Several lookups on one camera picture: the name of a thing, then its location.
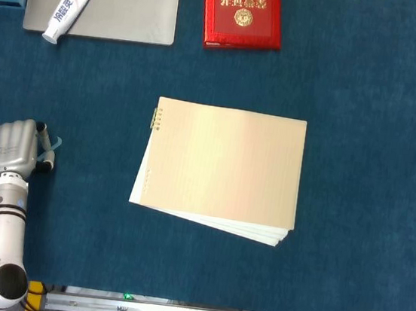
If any red certificate folder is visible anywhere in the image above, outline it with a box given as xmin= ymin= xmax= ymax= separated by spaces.
xmin=196 ymin=0 xmax=288 ymax=58

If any grey closed laptop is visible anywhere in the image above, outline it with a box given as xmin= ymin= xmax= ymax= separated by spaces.
xmin=21 ymin=0 xmax=180 ymax=49

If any light blue sticky note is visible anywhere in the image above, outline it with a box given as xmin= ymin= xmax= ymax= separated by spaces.
xmin=36 ymin=134 xmax=63 ymax=164

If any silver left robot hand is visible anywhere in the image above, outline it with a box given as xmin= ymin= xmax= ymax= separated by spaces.
xmin=0 ymin=116 xmax=61 ymax=185

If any beige spiral notebook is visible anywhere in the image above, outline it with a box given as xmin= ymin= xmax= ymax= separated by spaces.
xmin=124 ymin=93 xmax=309 ymax=250

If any white toothpaste tube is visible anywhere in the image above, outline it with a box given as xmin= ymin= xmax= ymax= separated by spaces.
xmin=41 ymin=0 xmax=104 ymax=50

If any dark blue felt mat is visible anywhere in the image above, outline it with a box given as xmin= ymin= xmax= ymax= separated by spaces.
xmin=0 ymin=0 xmax=416 ymax=311

